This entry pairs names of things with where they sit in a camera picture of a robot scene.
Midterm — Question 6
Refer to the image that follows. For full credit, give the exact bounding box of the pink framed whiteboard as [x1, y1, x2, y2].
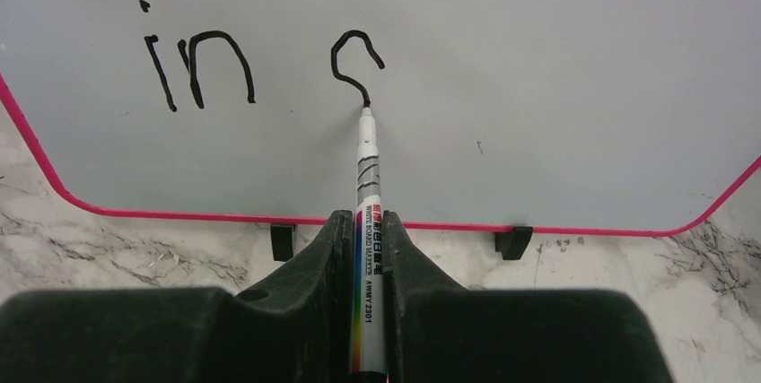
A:
[1, 0, 760, 237]

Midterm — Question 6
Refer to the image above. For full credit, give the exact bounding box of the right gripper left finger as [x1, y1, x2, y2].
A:
[1, 210, 353, 382]

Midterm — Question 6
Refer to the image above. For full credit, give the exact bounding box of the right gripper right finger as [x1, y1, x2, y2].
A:
[381, 212, 673, 382]

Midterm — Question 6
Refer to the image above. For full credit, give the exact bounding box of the white whiteboard marker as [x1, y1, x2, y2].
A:
[347, 107, 388, 382]

